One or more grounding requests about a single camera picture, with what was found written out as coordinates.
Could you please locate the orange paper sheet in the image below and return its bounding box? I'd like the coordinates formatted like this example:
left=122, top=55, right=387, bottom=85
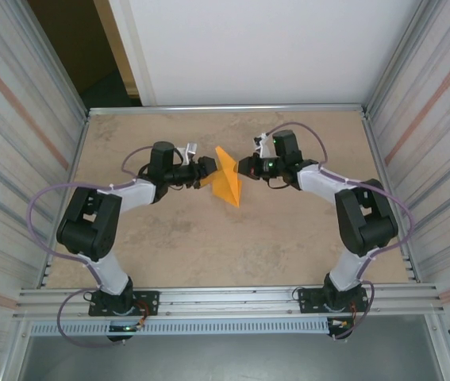
left=211, top=145, right=244, bottom=209

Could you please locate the aluminium table edge rail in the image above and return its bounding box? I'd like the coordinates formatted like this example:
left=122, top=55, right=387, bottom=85
left=88, top=103, right=368, bottom=117

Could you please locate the aluminium table side rail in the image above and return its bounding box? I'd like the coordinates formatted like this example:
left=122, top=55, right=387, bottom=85
left=40, top=114, right=90, bottom=287
left=361, top=113, right=420, bottom=283

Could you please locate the wide aluminium mounting rail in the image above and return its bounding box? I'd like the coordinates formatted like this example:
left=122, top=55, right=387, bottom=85
left=17, top=283, right=446, bottom=318

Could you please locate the aluminium frame post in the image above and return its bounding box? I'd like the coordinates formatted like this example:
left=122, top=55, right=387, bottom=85
left=21, top=0, right=90, bottom=118
left=365, top=0, right=434, bottom=116

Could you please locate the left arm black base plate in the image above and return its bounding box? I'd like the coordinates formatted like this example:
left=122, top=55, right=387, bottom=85
left=88, top=291, right=160, bottom=318

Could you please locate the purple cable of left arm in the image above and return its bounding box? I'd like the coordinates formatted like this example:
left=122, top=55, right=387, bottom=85
left=28, top=144, right=158, bottom=347

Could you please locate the slotted grey cable duct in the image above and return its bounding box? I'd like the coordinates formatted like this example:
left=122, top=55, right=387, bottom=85
left=29, top=319, right=331, bottom=337

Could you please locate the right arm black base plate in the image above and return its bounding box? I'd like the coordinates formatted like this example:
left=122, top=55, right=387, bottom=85
left=298, top=286, right=368, bottom=314

